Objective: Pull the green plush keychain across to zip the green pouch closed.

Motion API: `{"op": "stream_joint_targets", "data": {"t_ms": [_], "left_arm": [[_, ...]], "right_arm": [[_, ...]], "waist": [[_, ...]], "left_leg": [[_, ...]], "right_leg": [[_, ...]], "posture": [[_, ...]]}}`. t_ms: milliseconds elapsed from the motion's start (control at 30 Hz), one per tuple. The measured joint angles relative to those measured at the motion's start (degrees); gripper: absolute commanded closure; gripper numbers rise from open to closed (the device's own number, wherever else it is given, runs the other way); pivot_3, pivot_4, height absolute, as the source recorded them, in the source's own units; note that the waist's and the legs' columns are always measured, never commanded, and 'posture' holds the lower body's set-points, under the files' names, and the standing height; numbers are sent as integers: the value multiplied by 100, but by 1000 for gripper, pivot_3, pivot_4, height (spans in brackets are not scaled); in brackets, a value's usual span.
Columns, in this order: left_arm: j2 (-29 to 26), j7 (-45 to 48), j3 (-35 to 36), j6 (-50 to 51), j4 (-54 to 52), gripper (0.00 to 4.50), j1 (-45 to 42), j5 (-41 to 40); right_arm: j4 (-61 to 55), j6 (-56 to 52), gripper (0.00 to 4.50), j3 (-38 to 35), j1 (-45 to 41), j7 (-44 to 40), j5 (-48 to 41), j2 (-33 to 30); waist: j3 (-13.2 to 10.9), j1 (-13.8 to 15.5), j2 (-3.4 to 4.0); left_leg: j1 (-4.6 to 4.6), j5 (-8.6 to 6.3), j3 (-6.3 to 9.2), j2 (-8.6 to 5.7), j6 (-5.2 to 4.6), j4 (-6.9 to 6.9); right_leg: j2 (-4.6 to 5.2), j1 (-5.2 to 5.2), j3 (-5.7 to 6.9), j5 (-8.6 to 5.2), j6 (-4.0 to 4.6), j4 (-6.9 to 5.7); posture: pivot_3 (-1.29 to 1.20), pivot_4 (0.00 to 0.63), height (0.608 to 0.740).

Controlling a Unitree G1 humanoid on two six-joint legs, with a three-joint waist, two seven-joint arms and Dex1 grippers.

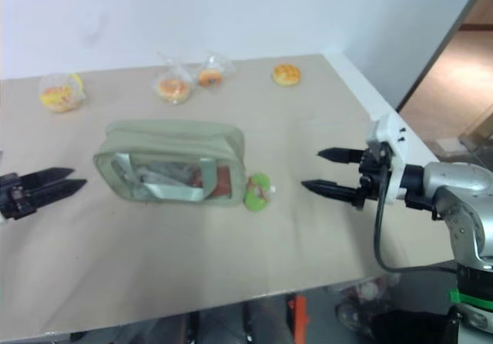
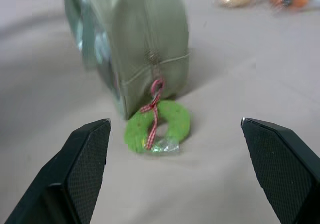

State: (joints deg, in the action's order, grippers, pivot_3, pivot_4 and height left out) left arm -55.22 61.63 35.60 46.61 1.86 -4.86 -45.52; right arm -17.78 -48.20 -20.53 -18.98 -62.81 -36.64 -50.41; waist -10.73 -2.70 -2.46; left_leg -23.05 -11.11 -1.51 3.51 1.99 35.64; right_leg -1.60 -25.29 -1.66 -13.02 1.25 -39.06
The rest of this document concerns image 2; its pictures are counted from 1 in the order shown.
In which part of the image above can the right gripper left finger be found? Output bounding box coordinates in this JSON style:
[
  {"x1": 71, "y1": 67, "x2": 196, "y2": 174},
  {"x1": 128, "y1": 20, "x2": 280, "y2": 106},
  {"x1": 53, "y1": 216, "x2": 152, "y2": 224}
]
[{"x1": 4, "y1": 118, "x2": 112, "y2": 224}]

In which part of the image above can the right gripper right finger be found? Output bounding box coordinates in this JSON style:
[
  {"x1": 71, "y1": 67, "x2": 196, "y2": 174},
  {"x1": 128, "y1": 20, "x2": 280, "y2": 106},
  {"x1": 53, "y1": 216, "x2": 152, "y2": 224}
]
[{"x1": 240, "y1": 117, "x2": 320, "y2": 224}]

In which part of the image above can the green fabric pouch bag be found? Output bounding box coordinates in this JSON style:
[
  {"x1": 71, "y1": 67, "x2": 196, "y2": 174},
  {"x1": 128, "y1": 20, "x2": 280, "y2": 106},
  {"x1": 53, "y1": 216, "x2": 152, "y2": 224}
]
[{"x1": 61, "y1": 0, "x2": 191, "y2": 121}]

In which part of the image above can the red white checked ribbon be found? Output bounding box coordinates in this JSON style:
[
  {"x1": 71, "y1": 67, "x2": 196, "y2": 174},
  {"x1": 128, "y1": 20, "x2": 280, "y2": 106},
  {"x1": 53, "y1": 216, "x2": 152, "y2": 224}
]
[{"x1": 139, "y1": 78, "x2": 166, "y2": 150}]

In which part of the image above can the green felt ring charm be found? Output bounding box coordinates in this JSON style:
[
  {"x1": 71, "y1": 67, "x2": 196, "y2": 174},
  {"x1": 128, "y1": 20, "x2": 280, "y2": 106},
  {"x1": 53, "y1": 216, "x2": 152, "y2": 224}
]
[{"x1": 123, "y1": 99, "x2": 193, "y2": 156}]

